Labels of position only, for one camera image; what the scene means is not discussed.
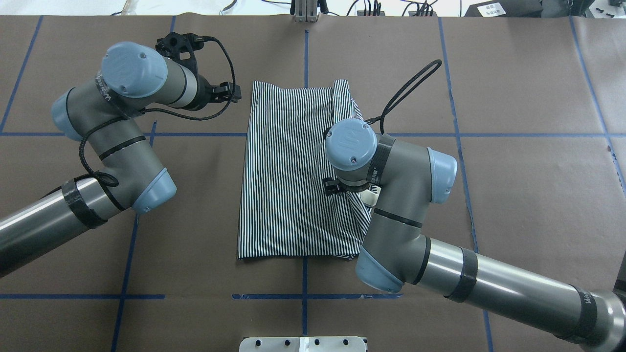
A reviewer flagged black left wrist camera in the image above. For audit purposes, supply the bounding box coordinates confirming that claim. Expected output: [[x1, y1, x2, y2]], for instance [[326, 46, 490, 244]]
[[155, 32, 205, 73]]

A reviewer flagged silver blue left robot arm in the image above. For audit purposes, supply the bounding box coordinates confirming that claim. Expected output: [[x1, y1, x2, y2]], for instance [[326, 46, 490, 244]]
[[0, 33, 242, 277]]

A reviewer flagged blue white striped polo shirt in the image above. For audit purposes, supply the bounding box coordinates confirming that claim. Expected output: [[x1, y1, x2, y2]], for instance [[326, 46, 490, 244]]
[[237, 79, 371, 260]]

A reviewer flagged white pedestal base plate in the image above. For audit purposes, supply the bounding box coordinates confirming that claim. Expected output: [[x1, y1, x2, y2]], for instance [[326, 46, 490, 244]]
[[239, 336, 368, 352]]

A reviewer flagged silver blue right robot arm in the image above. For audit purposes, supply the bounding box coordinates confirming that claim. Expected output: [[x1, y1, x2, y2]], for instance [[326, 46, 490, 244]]
[[324, 118, 625, 352]]

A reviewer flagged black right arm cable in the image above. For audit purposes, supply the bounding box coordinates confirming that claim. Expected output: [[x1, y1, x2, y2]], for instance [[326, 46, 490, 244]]
[[364, 59, 443, 135]]

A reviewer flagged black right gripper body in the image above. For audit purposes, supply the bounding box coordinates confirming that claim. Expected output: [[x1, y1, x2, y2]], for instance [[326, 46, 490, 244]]
[[323, 177, 373, 197]]

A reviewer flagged aluminium frame post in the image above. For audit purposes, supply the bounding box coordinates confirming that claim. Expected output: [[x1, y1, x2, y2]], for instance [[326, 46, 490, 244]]
[[290, 0, 319, 23]]

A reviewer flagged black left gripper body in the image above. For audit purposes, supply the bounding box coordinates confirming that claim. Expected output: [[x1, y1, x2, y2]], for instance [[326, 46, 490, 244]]
[[198, 81, 230, 110]]

